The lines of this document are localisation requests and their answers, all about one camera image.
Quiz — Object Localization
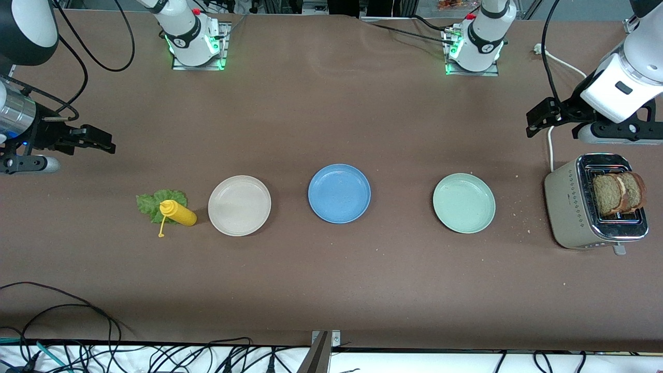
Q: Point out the green lettuce leaf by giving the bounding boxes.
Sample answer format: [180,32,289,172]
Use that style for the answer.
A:
[136,189,188,224]

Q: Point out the brown bread slice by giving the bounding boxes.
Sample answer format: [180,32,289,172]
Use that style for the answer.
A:
[592,174,627,217]
[619,171,647,213]

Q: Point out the green round plate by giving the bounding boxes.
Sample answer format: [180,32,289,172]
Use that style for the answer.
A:
[433,173,496,234]

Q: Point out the beige round plate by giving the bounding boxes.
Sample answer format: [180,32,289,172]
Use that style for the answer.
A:
[208,175,272,237]

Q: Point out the blue round plate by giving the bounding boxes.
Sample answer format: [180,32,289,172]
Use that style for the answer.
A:
[308,164,371,224]

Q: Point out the beige chrome toaster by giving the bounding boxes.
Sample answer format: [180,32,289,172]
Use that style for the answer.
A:
[544,153,650,256]

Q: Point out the yellow mustard squeeze bottle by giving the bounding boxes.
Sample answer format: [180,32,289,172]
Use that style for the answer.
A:
[158,199,198,238]

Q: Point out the white toaster power cable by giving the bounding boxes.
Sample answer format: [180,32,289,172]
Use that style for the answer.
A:
[534,44,588,173]

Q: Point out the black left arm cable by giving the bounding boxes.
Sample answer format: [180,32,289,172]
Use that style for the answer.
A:
[541,0,563,104]

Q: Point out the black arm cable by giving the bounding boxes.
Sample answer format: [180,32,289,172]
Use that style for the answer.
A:
[541,0,563,104]
[0,0,135,122]

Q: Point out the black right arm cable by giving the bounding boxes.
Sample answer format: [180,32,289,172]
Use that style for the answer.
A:
[0,0,135,122]

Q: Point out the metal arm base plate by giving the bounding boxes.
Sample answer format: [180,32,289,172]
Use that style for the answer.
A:
[171,21,232,71]
[443,26,500,77]

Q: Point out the black looped floor cable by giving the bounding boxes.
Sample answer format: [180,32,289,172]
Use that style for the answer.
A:
[0,281,123,373]

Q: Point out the black cable on tabletop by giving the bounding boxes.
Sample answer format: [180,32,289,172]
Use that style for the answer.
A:
[370,15,451,43]

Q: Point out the teal cable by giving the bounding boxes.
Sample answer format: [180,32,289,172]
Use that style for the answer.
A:
[0,337,70,373]

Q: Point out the grey metal table bracket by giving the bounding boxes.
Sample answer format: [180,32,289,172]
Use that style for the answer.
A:
[296,330,341,373]

